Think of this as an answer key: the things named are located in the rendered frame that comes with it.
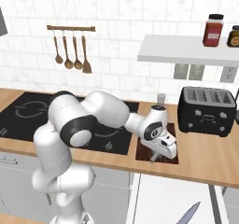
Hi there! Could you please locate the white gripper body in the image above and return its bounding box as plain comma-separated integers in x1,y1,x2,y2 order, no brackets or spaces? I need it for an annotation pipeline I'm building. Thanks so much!
138,134,178,161

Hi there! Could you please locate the dark brown cutting board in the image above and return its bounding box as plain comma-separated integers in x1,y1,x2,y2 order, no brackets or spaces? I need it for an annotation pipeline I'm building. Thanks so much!
135,121,180,165

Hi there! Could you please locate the white open drawer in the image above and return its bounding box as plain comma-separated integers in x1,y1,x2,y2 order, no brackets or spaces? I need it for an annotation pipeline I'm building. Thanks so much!
125,172,231,224

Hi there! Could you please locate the clear glass shaker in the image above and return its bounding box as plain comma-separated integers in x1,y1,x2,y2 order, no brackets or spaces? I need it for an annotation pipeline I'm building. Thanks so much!
156,92,167,107

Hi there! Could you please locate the black toaster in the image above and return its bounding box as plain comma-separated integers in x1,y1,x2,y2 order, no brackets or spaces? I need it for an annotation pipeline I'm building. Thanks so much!
177,86,238,138

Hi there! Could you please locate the grey knife blade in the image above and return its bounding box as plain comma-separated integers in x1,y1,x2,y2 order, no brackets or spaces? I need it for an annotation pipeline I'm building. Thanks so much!
176,201,202,224

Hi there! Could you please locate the dark appliance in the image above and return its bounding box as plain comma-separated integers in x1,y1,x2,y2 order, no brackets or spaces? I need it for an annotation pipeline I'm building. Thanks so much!
234,87,239,125

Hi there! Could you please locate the grey cupboard front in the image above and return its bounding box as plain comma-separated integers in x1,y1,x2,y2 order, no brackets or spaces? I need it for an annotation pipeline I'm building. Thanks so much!
221,186,239,224
0,151,135,224

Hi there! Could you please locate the wooden spatula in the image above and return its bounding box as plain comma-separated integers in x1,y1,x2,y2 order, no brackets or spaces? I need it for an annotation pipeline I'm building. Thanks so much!
80,35,92,75

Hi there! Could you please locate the red jar with black lid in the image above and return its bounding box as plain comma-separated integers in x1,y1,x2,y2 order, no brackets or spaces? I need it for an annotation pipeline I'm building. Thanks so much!
202,13,225,48

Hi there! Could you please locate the brown jar with black lid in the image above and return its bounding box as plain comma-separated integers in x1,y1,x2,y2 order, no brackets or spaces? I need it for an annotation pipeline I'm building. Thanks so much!
226,24,239,49

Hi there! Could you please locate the black hob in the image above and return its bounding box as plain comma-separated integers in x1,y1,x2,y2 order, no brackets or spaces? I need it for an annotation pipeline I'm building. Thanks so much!
0,91,140,156

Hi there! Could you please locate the small wooden spoon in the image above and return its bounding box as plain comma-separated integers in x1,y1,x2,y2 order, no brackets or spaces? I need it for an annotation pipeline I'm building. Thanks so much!
52,35,64,65

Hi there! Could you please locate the grey wall outlet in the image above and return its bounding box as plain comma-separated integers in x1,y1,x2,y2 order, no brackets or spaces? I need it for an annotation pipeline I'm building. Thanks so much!
219,65,236,84
188,63,206,81
173,63,190,80

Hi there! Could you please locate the white wall shelf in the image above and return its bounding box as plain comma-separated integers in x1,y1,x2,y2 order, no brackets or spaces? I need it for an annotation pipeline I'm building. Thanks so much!
136,34,239,68

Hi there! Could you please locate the wooden utensil rail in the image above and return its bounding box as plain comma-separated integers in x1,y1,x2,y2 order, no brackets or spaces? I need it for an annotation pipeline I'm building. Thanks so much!
46,24,97,33

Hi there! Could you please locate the grey wall cupboard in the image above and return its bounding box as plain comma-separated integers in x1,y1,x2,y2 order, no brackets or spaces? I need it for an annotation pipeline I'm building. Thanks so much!
0,7,9,36

